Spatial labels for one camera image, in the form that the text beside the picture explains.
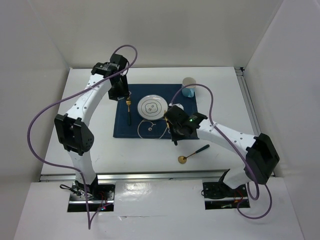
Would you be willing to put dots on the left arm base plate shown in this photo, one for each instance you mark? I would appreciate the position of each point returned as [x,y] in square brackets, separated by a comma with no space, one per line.
[103,198]

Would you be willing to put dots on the white and blue mug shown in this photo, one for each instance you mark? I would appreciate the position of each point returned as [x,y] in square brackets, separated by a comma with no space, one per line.
[188,87]

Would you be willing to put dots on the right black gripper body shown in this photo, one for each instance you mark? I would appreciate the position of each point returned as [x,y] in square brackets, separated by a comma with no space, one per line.
[176,134]

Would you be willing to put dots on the white plate with rings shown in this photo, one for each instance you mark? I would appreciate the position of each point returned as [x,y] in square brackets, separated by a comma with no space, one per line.
[152,107]

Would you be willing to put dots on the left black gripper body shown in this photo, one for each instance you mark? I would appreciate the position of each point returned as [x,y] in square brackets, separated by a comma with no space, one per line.
[119,89]

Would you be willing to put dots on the gold spoon green handle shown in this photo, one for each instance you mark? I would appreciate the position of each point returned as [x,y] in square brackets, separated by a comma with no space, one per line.
[183,159]

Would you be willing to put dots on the blue fish placemat cloth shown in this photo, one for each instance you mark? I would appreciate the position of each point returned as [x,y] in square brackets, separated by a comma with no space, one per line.
[141,127]

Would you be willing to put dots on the aluminium front rail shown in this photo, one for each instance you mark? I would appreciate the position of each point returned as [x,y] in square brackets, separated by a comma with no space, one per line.
[144,176]

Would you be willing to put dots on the gold fork green handle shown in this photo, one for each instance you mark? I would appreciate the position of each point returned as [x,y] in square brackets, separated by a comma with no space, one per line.
[128,103]

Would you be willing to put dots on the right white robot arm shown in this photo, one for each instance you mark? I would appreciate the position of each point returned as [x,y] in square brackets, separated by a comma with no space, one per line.
[258,153]

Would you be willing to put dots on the gold knife green handle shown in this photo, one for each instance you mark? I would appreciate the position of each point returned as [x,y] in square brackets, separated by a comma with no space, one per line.
[167,123]

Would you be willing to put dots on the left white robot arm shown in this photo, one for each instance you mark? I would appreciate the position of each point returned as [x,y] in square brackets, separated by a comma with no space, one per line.
[73,127]

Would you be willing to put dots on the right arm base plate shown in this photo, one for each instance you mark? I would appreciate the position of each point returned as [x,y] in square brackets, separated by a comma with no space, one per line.
[218,196]

